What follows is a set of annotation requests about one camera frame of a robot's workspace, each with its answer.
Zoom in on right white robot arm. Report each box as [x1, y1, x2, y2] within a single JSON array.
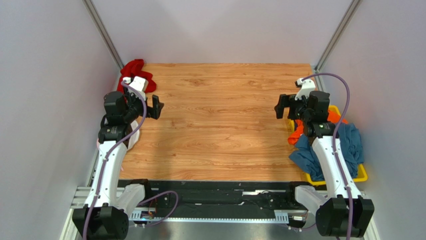
[[274, 90, 375, 239]]

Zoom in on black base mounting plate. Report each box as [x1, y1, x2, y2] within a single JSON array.
[[118, 179, 307, 220]]

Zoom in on red t shirt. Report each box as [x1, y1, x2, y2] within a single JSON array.
[[116, 59, 157, 93]]

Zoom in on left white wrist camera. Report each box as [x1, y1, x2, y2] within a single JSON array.
[[121, 76, 149, 101]]

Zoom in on yellow plastic bin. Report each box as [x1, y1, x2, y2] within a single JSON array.
[[287, 119, 368, 186]]

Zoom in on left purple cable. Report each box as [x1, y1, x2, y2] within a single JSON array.
[[81, 80, 180, 240]]

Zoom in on orange t shirt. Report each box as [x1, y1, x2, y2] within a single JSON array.
[[287, 108, 341, 146]]

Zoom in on teal blue t shirt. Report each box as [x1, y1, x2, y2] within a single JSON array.
[[289, 123, 365, 182]]

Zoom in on white mesh laundry bag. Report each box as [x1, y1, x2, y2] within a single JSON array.
[[96, 119, 141, 151]]

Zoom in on aluminium frame rail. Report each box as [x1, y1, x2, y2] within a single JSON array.
[[59, 185, 380, 240]]

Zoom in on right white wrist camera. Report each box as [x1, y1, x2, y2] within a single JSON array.
[[294, 78, 316, 101]]

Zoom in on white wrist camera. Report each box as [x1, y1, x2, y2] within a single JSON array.
[[121, 76, 149, 101], [294, 78, 316, 101]]

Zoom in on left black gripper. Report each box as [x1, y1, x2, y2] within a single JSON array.
[[122, 86, 164, 124]]

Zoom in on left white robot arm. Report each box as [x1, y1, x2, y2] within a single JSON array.
[[72, 91, 164, 240]]

